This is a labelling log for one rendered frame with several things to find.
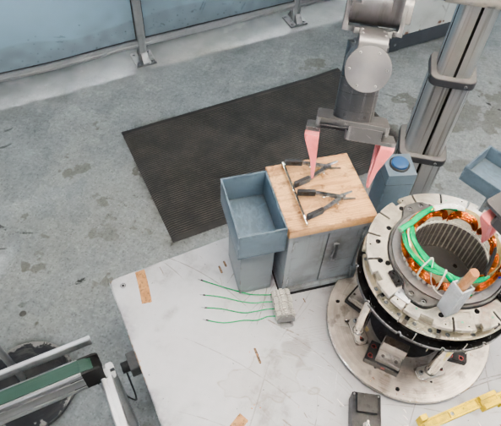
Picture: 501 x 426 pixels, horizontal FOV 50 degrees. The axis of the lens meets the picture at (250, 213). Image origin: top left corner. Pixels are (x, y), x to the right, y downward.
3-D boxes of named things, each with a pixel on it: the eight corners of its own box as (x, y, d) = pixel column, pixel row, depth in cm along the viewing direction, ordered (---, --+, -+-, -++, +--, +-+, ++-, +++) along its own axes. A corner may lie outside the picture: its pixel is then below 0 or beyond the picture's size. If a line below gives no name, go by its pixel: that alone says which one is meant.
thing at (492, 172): (529, 272, 143) (586, 206, 120) (507, 296, 138) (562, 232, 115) (451, 215, 153) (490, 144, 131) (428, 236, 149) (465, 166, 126)
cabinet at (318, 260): (280, 297, 136) (289, 238, 115) (260, 237, 146) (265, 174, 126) (352, 281, 139) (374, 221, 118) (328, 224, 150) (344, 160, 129)
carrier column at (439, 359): (427, 379, 122) (459, 340, 106) (422, 368, 124) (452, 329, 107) (437, 374, 123) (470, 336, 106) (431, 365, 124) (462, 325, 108)
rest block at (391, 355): (380, 344, 125) (386, 335, 121) (404, 355, 123) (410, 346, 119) (374, 360, 122) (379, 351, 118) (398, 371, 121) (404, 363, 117)
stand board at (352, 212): (288, 239, 115) (290, 232, 113) (264, 173, 126) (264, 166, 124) (375, 221, 118) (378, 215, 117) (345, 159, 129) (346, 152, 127)
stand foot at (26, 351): (-11, 451, 184) (-13, 450, 183) (-27, 364, 202) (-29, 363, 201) (87, 409, 194) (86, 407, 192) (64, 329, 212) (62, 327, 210)
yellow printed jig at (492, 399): (423, 436, 117) (428, 431, 114) (415, 420, 119) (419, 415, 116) (509, 403, 122) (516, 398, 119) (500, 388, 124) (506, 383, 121)
